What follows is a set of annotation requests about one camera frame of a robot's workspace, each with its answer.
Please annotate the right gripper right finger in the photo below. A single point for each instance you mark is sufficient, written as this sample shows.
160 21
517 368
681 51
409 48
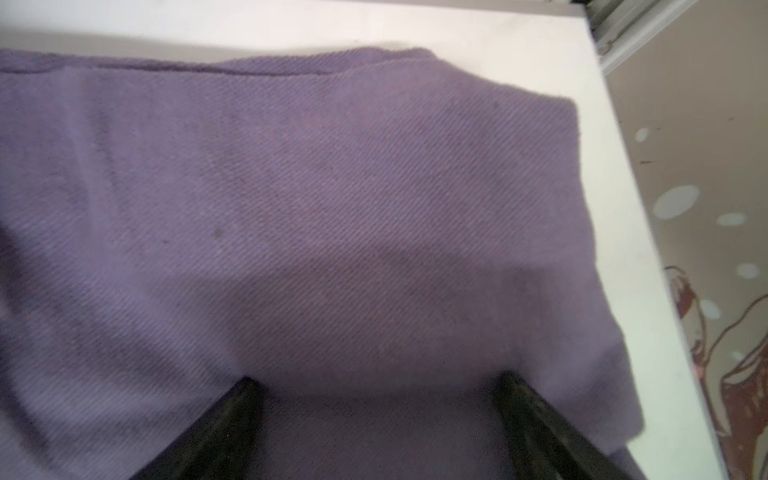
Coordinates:
542 444

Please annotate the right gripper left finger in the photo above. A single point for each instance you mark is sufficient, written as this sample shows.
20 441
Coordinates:
218 445

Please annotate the purple trousers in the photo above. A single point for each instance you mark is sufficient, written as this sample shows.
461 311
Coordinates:
374 236

